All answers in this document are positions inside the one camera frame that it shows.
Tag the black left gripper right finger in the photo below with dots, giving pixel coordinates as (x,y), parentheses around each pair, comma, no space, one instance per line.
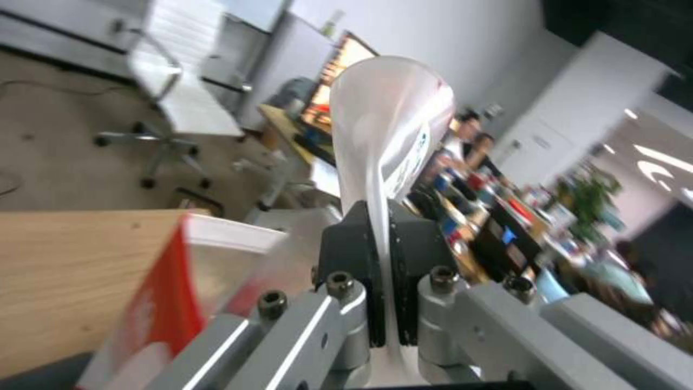
(417,243)

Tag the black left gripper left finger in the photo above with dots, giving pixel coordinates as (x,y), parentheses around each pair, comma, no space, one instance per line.
(346,252)

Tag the white red printed plastic bag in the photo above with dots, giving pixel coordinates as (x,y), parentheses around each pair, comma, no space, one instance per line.
(352,122)

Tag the person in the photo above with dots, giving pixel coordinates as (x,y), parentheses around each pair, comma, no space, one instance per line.
(466,130)
(484,154)

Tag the wooden desk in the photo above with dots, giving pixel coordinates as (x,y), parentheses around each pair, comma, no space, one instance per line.
(287,126)

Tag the computer monitor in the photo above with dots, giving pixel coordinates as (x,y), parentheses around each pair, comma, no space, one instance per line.
(325,89)

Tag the grey backpack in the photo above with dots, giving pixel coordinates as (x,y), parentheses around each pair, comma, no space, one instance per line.
(292,91)

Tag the green potted plant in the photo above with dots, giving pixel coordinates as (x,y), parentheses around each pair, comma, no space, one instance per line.
(593,203)

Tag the white drawer cabinet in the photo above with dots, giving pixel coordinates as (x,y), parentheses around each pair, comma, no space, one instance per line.
(243,48)

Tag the green bottle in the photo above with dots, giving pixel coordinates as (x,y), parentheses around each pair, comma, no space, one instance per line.
(334,22)

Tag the white office chair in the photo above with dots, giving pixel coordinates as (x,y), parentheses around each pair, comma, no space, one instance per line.
(178,81)

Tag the white desk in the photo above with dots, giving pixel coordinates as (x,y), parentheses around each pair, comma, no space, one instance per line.
(59,32)

